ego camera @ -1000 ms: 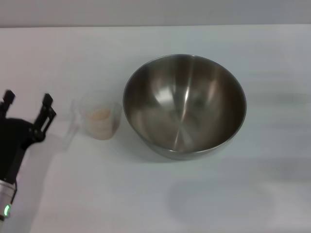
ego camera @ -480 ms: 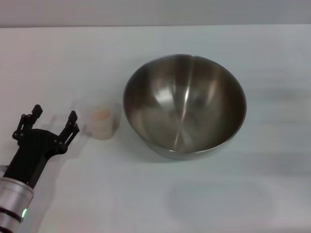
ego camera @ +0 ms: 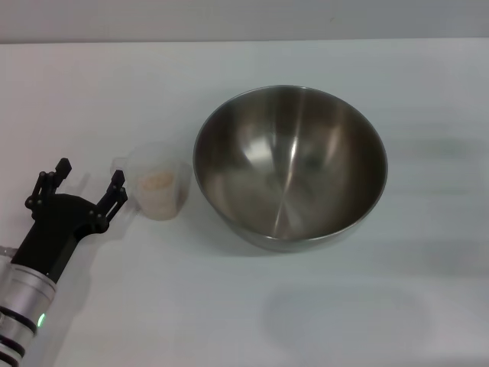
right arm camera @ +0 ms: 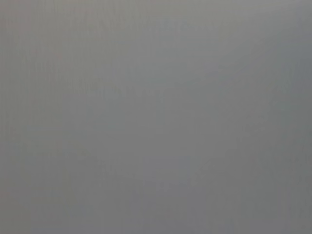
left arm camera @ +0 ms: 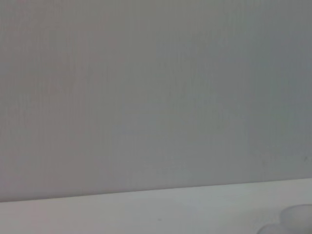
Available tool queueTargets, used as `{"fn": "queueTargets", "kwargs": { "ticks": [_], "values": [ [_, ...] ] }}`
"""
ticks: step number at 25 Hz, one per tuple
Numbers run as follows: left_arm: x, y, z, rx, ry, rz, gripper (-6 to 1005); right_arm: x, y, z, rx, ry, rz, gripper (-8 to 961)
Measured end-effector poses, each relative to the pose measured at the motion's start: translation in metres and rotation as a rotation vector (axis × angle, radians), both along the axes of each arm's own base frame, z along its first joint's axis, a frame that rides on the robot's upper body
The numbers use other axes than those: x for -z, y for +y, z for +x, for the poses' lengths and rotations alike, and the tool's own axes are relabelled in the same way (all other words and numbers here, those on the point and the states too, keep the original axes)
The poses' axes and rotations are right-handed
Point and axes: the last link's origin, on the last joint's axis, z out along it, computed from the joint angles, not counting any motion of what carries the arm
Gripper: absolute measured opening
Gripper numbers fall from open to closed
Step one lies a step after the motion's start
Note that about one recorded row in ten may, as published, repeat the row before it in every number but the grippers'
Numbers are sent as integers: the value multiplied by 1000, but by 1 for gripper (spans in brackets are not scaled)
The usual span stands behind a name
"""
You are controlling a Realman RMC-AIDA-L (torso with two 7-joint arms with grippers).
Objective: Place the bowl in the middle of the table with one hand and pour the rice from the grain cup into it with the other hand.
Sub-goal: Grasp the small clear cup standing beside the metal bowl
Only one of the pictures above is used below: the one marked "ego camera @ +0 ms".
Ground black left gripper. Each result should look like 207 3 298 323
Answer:
11 157 129 284

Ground white rice grains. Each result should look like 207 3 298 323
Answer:
136 171 179 219

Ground clear plastic measuring cup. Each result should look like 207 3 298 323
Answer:
110 141 192 222

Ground stainless steel mixing bowl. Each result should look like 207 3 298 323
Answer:
193 84 389 252

